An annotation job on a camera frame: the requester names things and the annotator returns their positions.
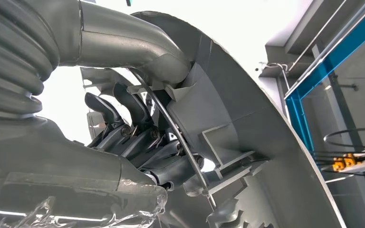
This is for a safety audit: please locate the blue metal shelf rack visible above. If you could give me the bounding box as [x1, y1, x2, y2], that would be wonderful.
[285, 0, 365, 153]

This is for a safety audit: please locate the yellow connector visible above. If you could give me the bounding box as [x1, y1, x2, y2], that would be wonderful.
[344, 153, 358, 167]
[332, 157, 344, 172]

